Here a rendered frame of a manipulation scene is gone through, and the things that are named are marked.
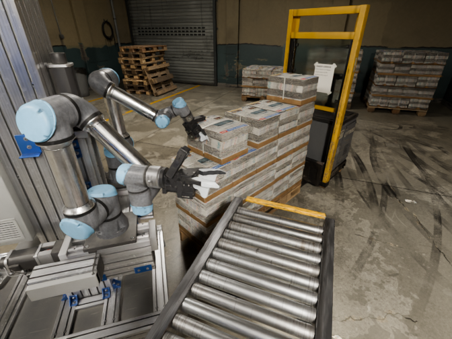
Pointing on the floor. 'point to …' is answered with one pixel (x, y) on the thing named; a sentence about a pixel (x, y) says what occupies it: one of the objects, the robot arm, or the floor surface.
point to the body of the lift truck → (315, 143)
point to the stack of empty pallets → (138, 85)
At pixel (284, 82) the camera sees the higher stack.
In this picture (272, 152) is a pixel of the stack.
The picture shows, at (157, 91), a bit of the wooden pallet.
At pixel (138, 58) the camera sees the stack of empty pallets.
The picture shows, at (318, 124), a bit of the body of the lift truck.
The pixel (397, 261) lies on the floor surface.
